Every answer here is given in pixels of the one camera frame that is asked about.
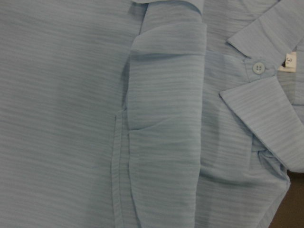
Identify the light blue button-up shirt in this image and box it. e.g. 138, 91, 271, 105
0, 0, 304, 228

